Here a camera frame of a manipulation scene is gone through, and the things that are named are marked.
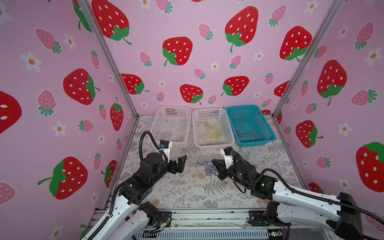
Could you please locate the blue cable bundle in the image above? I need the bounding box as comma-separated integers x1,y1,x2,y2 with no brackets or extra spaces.
196,160,221,179

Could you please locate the red cable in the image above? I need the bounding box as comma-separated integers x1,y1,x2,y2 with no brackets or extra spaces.
235,119,261,143
230,115,248,133

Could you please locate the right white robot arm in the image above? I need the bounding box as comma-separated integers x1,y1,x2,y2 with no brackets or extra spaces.
212,156,384,240

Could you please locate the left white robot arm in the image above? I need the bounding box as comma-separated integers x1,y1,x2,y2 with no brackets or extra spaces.
83,131,187,240

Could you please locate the middle white plastic basket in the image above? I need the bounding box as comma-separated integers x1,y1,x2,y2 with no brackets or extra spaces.
192,108,235,151

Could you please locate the white plastic basket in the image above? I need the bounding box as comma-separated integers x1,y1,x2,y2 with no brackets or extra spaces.
150,106,192,147
192,108,235,151

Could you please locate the left white plastic basket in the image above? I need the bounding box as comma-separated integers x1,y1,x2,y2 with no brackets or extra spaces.
150,106,192,147

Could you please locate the teal plastic basket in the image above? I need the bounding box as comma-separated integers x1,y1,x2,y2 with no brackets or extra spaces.
226,105,276,148

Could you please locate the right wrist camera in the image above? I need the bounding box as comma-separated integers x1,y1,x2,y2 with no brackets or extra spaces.
220,147,234,169

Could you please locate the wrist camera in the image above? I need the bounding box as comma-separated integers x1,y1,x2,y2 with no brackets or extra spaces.
220,147,234,169
159,140,173,163

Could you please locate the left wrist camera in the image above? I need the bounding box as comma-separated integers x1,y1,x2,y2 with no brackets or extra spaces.
159,140,173,163

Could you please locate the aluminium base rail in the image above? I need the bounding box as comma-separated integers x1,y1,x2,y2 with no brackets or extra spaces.
92,208,334,240

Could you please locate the left aluminium corner post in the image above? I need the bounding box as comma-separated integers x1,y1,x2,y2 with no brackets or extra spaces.
78,1,138,119

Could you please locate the aluminium corner post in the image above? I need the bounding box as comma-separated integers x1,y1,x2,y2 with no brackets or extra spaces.
272,0,346,120
78,1,138,119

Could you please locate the right aluminium corner post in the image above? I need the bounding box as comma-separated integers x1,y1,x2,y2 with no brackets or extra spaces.
272,0,346,120

